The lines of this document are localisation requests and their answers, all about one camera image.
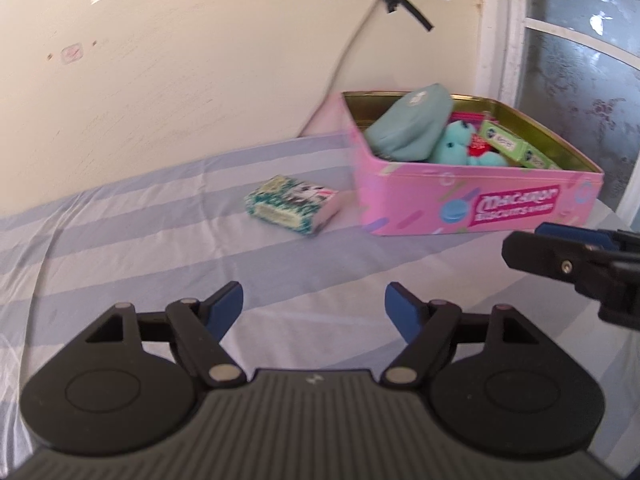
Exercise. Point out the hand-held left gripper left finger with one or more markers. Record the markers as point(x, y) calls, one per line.
point(222, 312)

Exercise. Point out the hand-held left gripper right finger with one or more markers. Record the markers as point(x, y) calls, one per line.
point(402, 315)

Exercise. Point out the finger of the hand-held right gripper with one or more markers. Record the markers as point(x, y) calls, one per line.
point(575, 234)
point(550, 257)

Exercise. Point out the pink biscuit tin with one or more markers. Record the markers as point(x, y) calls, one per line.
point(415, 200)

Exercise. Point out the teal teddy bear red heart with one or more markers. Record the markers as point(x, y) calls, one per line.
point(452, 145)

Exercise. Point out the magenta cloth pouch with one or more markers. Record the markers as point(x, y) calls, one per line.
point(467, 117)

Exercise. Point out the teal zip pouch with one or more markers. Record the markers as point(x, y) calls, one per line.
point(410, 130)

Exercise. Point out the blue striped bed sheet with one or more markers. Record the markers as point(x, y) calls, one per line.
point(150, 240)

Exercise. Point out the green patterned tissue packet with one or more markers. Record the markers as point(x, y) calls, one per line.
point(290, 200)

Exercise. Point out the white frosted glass window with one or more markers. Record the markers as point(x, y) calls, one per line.
point(575, 60)

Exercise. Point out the small pink wall sticker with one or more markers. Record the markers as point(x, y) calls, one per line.
point(72, 54)

